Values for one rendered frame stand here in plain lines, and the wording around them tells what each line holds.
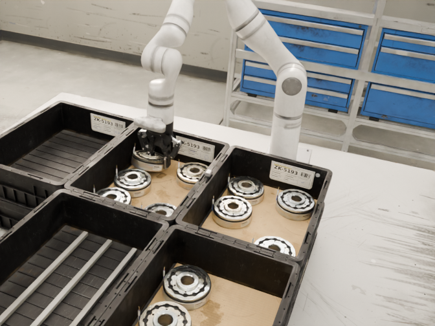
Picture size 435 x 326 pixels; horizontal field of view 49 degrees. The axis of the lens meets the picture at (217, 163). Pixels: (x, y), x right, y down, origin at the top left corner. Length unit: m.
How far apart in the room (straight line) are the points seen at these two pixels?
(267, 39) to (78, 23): 3.36
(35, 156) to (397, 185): 1.22
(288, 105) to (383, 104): 1.73
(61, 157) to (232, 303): 0.74
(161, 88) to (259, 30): 0.35
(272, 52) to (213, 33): 2.66
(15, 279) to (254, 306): 0.52
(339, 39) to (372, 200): 1.54
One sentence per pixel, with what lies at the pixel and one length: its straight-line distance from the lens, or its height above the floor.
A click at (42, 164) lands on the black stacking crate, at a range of 1.50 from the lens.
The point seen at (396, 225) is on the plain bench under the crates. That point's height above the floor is 0.70.
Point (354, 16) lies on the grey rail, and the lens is 2.99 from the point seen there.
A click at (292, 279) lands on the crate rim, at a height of 0.93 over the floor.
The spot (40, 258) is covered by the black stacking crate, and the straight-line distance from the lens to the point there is 1.19.
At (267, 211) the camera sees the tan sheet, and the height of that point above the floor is 0.83.
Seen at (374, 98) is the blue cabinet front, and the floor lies 0.45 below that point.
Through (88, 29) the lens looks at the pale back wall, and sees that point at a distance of 4.63.
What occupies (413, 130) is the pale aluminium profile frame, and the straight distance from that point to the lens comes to 3.24.
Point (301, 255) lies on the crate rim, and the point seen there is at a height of 0.93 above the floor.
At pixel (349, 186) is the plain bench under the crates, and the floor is 0.70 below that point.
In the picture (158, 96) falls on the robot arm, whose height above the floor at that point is 1.09.
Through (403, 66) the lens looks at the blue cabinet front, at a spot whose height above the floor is 0.67.
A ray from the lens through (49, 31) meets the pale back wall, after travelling 4.87.
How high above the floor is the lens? 1.63
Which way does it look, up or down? 32 degrees down
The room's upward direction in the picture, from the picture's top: 5 degrees clockwise
